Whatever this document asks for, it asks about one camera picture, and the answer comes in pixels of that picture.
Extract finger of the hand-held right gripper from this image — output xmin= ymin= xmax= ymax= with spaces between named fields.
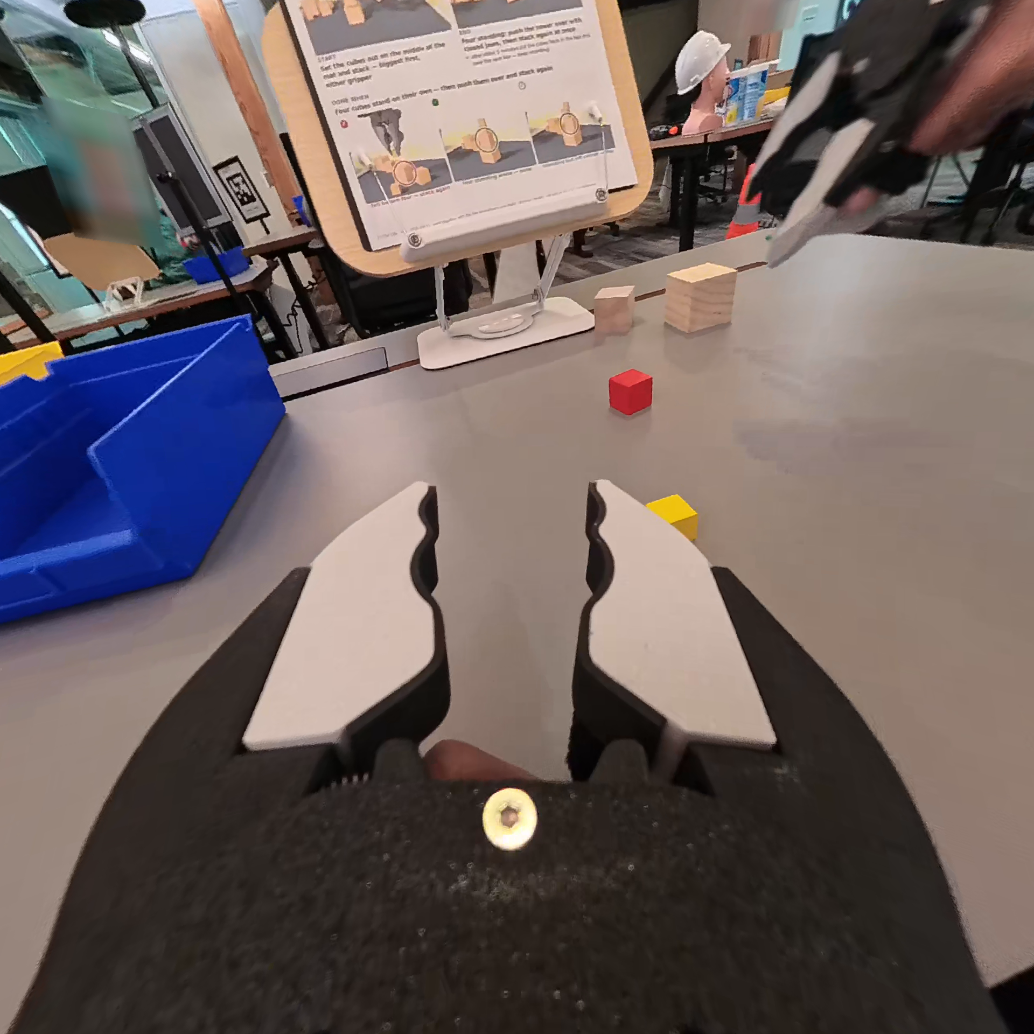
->
xmin=740 ymin=52 xmax=844 ymax=211
xmin=763 ymin=117 xmax=906 ymax=269

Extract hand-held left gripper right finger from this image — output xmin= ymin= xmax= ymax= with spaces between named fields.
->
xmin=571 ymin=479 xmax=778 ymax=754

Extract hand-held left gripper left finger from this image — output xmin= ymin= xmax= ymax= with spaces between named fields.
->
xmin=243 ymin=480 xmax=450 ymax=754

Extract yellow wooden cube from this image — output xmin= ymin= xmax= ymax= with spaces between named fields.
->
xmin=647 ymin=493 xmax=701 ymax=542

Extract large wooden cube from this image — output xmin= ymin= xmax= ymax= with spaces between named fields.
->
xmin=665 ymin=264 xmax=739 ymax=336

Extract medium wooden cube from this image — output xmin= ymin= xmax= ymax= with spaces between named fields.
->
xmin=593 ymin=285 xmax=638 ymax=337

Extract red wooden cube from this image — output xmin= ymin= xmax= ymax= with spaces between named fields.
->
xmin=608 ymin=369 xmax=655 ymax=416

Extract blue plastic bin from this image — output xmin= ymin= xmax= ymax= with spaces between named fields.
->
xmin=1 ymin=316 xmax=287 ymax=626

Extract person's right hand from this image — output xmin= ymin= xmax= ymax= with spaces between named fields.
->
xmin=825 ymin=1 xmax=1034 ymax=219

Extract blue white plastic container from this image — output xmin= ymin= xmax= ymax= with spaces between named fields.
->
xmin=724 ymin=65 xmax=773 ymax=127

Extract mannequin head white helmet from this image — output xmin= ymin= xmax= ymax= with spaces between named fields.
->
xmin=674 ymin=30 xmax=733 ymax=137

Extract white instruction sheet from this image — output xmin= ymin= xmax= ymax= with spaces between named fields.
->
xmin=291 ymin=1 xmax=641 ymax=251

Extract black office chair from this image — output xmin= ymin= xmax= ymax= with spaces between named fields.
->
xmin=278 ymin=138 xmax=473 ymax=340

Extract brown wooden desk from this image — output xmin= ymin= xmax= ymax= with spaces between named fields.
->
xmin=1 ymin=259 xmax=276 ymax=340

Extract small blue bin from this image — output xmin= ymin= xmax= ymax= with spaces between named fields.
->
xmin=181 ymin=248 xmax=253 ymax=284

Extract yellow plastic bin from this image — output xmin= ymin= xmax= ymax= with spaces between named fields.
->
xmin=1 ymin=341 xmax=66 ymax=386

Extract pale board on stand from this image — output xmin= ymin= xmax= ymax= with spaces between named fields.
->
xmin=41 ymin=230 xmax=163 ymax=311

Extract wooden display board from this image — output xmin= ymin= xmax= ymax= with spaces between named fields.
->
xmin=262 ymin=1 xmax=655 ymax=277

